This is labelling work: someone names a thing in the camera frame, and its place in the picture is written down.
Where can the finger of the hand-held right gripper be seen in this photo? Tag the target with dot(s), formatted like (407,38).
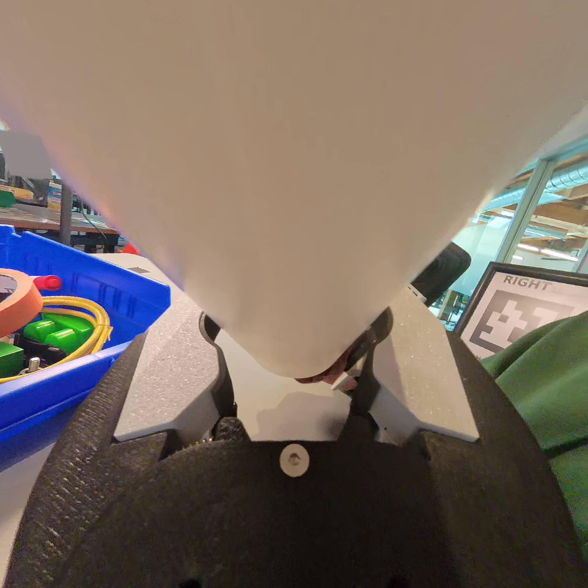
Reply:
(349,379)

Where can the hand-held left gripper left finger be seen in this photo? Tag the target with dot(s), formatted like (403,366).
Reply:
(170,386)

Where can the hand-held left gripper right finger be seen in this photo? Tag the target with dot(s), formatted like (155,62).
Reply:
(418,386)

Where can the white squeeze bottle black cap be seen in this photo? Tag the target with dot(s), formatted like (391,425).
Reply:
(294,165)

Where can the person's right hand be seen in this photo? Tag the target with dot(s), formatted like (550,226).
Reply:
(326,372)

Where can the framed black white tag sign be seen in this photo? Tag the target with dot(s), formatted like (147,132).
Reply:
(524,312)

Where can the blue plastic bin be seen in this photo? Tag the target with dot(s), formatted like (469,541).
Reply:
(119,294)

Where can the red transparent cube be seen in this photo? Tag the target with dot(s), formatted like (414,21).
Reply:
(48,282)

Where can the orange tape roll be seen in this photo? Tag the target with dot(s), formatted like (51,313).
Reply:
(14,308)

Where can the wooden work table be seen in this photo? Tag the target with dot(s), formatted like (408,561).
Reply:
(55,220)

